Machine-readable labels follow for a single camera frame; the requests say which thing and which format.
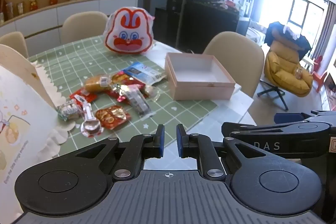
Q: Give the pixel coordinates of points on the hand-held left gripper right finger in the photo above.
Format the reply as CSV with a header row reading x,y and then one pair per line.
x,y
180,144

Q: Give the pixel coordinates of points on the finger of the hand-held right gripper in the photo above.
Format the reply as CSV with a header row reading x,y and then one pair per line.
x,y
287,117
288,140

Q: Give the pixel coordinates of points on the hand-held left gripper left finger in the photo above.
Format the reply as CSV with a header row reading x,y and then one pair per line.
x,y
160,144

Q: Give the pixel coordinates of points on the red gold snack packet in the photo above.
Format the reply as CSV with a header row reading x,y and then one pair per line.
x,y
113,116
122,78

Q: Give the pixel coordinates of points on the pink cardboard box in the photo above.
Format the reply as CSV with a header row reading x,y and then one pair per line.
x,y
199,90

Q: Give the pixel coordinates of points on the red spicy strip packet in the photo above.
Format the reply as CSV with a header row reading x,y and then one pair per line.
x,y
113,94

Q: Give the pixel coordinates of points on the spoon shaped chocolate packet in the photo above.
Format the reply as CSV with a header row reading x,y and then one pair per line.
x,y
90,127

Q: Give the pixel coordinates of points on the blue snack packet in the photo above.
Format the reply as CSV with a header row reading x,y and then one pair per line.
x,y
143,71

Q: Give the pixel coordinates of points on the clear sponge cake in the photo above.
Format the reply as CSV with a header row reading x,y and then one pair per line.
x,y
94,83

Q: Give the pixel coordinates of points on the clear wrapped candy bar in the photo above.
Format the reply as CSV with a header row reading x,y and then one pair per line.
x,y
136,103

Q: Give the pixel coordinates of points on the yellow armchair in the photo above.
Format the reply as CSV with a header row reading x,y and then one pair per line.
x,y
283,69

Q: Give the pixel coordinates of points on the red stool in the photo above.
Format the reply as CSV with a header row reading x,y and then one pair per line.
x,y
319,77

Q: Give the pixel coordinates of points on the clear plastic snack packet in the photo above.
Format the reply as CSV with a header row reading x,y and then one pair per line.
x,y
151,91

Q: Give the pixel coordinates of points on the dark jacket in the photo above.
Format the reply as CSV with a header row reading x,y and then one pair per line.
x,y
302,41

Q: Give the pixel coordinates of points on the beige dining chair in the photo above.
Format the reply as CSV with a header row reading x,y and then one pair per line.
x,y
84,27
13,43
236,50

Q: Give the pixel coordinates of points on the red packet black white label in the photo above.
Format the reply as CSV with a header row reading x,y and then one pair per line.
x,y
78,98

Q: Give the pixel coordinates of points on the green silver snack packet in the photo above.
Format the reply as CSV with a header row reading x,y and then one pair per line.
x,y
68,110

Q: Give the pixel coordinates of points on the window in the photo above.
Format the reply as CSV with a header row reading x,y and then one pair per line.
x,y
307,14

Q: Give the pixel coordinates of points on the rabbit face snack bag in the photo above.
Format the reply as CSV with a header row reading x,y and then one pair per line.
x,y
128,29

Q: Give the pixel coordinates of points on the black fish tank cabinet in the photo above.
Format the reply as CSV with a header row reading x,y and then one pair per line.
x,y
207,22

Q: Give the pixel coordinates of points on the black speaker tower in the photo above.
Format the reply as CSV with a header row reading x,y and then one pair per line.
x,y
173,11

